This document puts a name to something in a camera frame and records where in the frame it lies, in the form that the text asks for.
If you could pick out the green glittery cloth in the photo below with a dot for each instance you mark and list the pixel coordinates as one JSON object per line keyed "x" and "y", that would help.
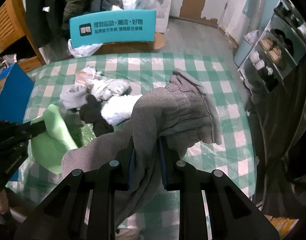
{"x": 85, "y": 135}

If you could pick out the grey fleece cloth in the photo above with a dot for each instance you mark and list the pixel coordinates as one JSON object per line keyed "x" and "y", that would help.
{"x": 181, "y": 111}

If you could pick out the wooden louvered cabinet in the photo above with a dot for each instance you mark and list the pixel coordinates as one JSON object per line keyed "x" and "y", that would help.
{"x": 15, "y": 34}

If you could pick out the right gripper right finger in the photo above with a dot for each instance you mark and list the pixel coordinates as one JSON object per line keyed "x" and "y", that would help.
{"x": 178, "y": 175}

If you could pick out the black sock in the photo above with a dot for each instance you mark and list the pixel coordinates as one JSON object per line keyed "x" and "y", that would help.
{"x": 90, "y": 113}

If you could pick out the shoe rack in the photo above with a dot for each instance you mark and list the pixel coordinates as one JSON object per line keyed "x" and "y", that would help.
{"x": 273, "y": 52}

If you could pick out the light green cloth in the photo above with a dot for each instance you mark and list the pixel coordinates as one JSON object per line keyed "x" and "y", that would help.
{"x": 49, "y": 147}

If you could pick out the person's left hand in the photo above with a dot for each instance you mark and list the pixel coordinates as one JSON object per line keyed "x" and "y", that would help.
{"x": 4, "y": 206}

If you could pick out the light grey sock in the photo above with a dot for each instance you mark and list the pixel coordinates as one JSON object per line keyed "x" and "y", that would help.
{"x": 74, "y": 97}

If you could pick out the green checkered tablecloth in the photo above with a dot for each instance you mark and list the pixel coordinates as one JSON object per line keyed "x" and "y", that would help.
{"x": 234, "y": 156}

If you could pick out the white plastic bag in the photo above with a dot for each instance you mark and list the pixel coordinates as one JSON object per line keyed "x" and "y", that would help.
{"x": 83, "y": 51}

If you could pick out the patterned white cloth bundle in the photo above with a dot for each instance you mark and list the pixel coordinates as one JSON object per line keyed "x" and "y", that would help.
{"x": 101, "y": 87}

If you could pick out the dark hanging jacket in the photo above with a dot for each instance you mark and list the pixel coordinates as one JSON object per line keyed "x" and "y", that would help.
{"x": 48, "y": 20}

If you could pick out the teal printed box flap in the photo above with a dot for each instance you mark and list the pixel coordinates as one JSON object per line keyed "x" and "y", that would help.
{"x": 113, "y": 26}

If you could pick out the blue cardboard box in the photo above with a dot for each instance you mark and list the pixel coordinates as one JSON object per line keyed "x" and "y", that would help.
{"x": 15, "y": 90}

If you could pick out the white crumpled cloth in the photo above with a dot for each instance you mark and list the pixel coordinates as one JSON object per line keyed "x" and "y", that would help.
{"x": 119, "y": 108}

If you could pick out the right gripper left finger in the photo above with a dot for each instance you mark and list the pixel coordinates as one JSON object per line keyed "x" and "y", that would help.
{"x": 112, "y": 176}

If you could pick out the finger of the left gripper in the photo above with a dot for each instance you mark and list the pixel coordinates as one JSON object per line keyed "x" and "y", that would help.
{"x": 31, "y": 129}

